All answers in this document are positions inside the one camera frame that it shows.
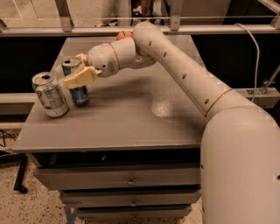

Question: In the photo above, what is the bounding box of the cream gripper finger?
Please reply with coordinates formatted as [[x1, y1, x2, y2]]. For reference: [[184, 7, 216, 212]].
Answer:
[[64, 66, 102, 89], [76, 53, 88, 67]]

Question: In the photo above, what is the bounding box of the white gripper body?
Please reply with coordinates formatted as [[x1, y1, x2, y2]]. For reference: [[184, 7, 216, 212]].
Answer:
[[87, 43, 119, 78]]

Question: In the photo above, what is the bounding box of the blue silver redbull can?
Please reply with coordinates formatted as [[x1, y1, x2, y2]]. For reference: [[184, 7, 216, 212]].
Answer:
[[61, 56, 89, 106]]

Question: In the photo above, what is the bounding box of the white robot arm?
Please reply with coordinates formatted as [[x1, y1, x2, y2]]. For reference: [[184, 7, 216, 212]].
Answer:
[[64, 22, 280, 224]]

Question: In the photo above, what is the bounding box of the white green 7up can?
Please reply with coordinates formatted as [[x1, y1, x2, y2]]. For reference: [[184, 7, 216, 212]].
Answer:
[[31, 72, 69, 118]]

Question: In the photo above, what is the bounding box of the red apple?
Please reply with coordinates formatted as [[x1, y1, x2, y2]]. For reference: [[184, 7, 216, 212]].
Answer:
[[116, 31, 133, 40]]

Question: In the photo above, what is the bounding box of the grey drawer cabinet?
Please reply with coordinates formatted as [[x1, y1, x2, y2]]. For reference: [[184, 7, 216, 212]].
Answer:
[[11, 35, 208, 224]]

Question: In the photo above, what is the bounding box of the black stand leg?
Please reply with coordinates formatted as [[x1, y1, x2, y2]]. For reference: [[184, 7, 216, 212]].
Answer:
[[14, 154, 28, 194]]

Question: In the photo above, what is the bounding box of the middle grey drawer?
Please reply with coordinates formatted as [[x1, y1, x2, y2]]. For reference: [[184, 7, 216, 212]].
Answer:
[[61, 188, 200, 208]]

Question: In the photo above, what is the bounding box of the grey drawer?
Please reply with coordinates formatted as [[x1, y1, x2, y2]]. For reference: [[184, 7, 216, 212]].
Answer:
[[77, 206, 192, 221], [61, 188, 200, 208], [34, 164, 200, 190]]

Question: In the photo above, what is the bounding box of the top grey drawer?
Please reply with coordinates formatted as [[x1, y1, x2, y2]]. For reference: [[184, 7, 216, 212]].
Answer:
[[34, 164, 200, 190]]

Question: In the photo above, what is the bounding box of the bottom grey drawer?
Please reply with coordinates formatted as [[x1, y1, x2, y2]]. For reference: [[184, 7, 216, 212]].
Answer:
[[77, 206, 192, 221]]

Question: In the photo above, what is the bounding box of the metal window rail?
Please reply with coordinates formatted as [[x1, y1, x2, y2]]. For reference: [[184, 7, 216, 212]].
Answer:
[[0, 0, 280, 37]]

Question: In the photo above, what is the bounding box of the white cable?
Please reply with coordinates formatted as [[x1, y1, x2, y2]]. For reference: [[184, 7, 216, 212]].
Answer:
[[234, 23, 261, 103]]

